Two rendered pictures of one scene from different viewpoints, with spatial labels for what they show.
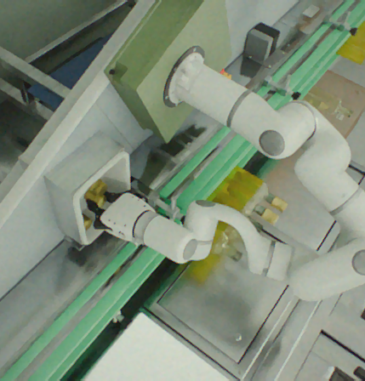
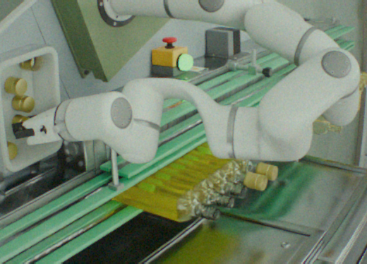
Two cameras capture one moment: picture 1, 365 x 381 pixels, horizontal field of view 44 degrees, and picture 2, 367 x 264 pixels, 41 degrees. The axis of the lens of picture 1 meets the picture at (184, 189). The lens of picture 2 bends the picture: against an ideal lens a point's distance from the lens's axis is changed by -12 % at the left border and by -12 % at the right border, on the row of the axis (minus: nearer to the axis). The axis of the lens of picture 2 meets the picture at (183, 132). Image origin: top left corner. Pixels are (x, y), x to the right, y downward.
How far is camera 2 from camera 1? 0.69 m
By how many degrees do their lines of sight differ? 33
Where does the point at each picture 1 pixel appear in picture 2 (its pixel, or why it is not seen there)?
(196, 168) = not seen: hidden behind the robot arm
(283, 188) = (279, 194)
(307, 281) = (278, 102)
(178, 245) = (103, 99)
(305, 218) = (307, 213)
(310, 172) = (259, 15)
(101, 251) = (28, 195)
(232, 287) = not seen: outside the picture
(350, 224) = not seen: hidden behind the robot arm
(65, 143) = not seen: outside the picture
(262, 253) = (222, 112)
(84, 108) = (20, 10)
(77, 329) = not seen: outside the picture
